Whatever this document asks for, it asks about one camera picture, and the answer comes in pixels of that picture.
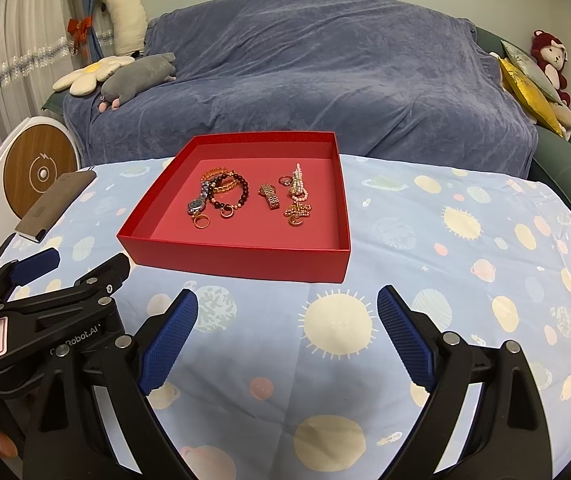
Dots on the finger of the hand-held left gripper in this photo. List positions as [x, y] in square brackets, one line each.
[35, 265]
[90, 280]

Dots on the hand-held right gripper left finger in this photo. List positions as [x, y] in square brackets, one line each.
[168, 340]

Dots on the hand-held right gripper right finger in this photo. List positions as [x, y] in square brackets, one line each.
[405, 340]

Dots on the red cardboard box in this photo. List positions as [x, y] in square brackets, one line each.
[245, 245]

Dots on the silver metal wristwatch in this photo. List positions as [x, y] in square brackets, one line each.
[199, 202]

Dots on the gold bangle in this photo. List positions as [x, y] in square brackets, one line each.
[220, 177]

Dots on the gold wristwatch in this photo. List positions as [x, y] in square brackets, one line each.
[269, 195]

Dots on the brown notebook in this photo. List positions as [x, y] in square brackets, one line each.
[55, 200]

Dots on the round white wood-faced device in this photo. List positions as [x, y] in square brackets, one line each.
[35, 170]

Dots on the planet printed blue tablecloth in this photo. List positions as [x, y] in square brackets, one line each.
[415, 240]

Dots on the flower-shaped pillow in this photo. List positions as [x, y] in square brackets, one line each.
[90, 72]

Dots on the grey plush animal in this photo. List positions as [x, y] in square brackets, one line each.
[135, 77]

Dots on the white sheer curtain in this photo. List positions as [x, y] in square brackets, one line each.
[30, 45]

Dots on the red ribbon bow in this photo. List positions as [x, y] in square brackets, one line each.
[80, 30]

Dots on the green sofa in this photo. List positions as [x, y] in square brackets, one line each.
[570, 155]

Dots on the white plush toy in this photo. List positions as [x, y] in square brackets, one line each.
[125, 10]

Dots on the yellow pillow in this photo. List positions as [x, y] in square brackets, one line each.
[525, 90]

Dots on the blue sofa cover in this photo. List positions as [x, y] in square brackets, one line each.
[315, 75]

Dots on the grey patterned pillow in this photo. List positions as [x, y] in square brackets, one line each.
[528, 62]

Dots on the red monkey plush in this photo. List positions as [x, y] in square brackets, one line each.
[550, 60]

